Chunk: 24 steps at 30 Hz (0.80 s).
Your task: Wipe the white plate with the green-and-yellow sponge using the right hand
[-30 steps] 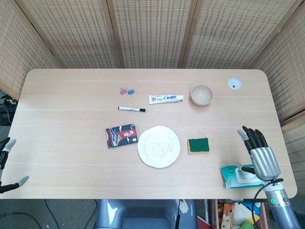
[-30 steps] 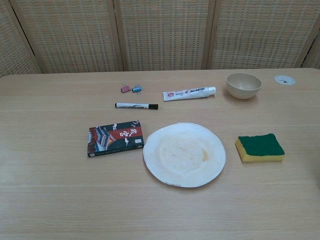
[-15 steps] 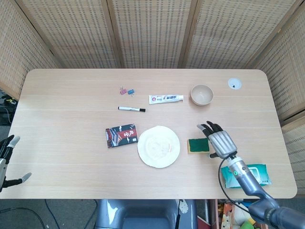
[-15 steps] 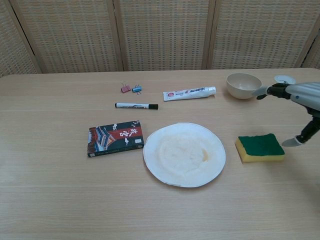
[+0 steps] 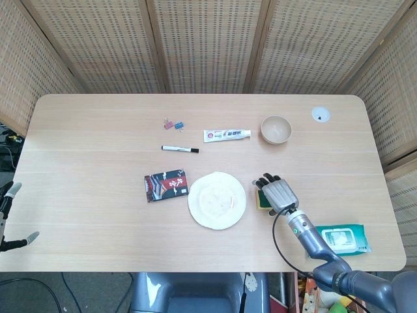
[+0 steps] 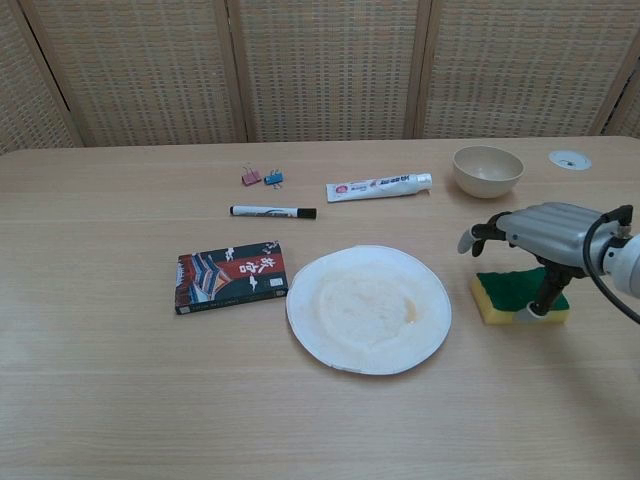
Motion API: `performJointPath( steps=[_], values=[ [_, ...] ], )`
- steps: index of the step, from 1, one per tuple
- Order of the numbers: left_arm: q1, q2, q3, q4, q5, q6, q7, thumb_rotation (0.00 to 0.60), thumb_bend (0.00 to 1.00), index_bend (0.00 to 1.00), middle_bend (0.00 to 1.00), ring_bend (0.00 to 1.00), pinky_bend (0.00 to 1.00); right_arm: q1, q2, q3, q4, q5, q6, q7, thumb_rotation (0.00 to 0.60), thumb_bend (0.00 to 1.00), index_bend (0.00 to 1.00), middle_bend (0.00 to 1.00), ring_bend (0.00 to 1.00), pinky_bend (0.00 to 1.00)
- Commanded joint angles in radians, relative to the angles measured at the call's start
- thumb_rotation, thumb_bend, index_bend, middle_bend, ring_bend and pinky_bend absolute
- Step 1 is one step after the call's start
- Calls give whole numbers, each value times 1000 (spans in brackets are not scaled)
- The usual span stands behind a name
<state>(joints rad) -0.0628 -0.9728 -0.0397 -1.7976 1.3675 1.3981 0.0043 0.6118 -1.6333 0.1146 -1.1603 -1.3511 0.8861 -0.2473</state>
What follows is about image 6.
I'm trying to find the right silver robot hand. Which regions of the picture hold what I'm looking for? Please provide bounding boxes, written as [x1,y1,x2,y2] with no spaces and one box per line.
[457,201,612,321]

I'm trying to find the yellow green sponge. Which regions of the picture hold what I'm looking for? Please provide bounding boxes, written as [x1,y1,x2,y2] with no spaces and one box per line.
[469,266,571,327]

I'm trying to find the white paper plate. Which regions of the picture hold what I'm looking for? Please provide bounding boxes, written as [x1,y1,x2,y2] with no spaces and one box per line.
[285,244,453,376]

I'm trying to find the beige bowl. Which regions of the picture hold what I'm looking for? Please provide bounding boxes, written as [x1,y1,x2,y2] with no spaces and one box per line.
[452,145,525,200]

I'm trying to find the white toothpaste tube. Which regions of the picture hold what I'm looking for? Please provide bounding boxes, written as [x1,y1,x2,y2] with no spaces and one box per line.
[325,172,433,203]

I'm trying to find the black white marker pen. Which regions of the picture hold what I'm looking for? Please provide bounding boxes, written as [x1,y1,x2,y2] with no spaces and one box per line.
[229,204,318,220]

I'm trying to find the woven rattan folding screen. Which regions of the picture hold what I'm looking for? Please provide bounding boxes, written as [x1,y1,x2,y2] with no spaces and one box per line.
[0,0,640,155]

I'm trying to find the dark red box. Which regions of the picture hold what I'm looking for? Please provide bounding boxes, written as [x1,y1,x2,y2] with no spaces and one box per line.
[174,240,291,316]

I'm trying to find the silver table cable grommet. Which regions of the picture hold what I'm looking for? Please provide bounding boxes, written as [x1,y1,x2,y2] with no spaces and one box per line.
[548,150,593,171]

